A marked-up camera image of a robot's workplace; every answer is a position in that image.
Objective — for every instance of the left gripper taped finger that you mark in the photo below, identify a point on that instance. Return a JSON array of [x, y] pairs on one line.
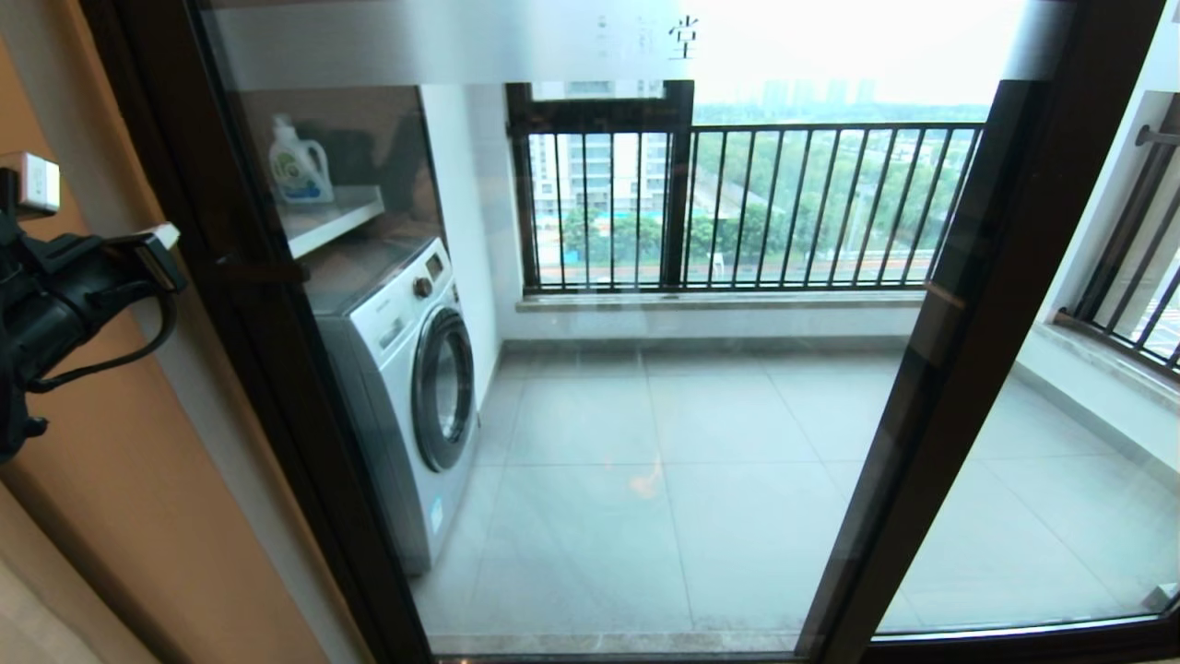
[[161, 258]]

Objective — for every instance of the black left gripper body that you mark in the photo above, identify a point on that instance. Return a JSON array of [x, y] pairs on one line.
[[64, 304]]

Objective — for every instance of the dark framed sliding glass door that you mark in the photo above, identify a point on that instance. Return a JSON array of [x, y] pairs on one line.
[[226, 184]]

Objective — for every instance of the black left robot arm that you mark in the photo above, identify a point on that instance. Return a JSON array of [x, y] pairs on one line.
[[9, 406]]

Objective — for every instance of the white detergent bottle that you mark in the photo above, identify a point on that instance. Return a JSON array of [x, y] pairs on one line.
[[300, 166]]

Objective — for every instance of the white shelf board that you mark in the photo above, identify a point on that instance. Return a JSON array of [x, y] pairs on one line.
[[330, 219]]

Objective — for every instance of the brown cabinet back panel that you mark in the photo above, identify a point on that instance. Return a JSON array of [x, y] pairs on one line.
[[369, 120]]

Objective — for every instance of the white front-load washing machine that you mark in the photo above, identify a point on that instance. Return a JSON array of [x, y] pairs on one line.
[[406, 369]]

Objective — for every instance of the grey stone window sill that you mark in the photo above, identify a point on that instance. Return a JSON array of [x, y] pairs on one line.
[[719, 302], [1088, 355]]

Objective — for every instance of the black metal balcony railing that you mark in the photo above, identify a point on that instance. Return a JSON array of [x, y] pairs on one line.
[[1120, 258], [830, 127]]

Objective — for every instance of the dark framed glass door panel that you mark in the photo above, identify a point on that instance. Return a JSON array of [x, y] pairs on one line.
[[902, 397]]

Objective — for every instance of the black window frame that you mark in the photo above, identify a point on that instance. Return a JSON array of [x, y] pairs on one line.
[[678, 184]]

